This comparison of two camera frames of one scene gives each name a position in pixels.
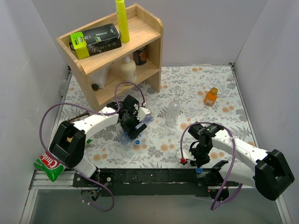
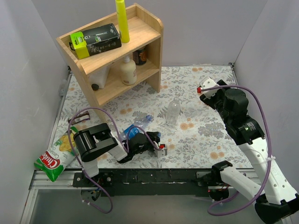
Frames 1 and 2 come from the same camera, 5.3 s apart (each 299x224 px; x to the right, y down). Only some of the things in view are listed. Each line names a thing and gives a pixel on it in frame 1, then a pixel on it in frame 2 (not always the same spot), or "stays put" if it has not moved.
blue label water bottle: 124,139 stays put
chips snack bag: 51,167 stays put
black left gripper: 131,126 to 152,139
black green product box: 91,41 stays put
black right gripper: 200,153 to 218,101
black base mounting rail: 151,182 stays put
